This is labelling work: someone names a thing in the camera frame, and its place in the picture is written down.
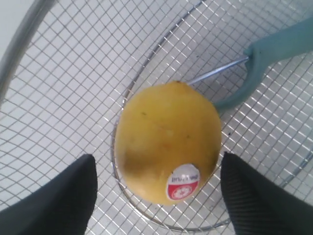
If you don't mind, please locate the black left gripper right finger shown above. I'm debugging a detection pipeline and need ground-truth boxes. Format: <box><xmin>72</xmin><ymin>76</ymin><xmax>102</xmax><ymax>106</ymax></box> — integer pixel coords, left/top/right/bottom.
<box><xmin>221</xmin><ymin>152</ymin><xmax>313</xmax><ymax>235</ymax></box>

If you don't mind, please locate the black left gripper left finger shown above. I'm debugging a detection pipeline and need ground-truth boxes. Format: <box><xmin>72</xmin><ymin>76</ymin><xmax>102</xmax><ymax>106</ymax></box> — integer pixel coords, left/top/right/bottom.
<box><xmin>0</xmin><ymin>154</ymin><xmax>97</xmax><ymax>235</ymax></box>

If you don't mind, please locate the yellow lemon with sticker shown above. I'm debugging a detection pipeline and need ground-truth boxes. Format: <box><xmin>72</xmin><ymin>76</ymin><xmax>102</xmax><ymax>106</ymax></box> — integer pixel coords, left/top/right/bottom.
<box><xmin>114</xmin><ymin>81</ymin><xmax>222</xmax><ymax>205</ymax></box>

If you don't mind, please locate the teal handled peeler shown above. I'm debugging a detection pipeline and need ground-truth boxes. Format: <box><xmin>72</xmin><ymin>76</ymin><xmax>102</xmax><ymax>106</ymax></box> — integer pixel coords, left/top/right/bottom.
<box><xmin>187</xmin><ymin>17</ymin><xmax>313</xmax><ymax>112</ymax></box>

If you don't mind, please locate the oval metal wire mesh basket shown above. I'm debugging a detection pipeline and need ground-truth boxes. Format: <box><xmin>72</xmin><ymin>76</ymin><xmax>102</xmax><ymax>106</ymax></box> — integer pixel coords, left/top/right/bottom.
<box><xmin>0</xmin><ymin>0</ymin><xmax>313</xmax><ymax>235</ymax></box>

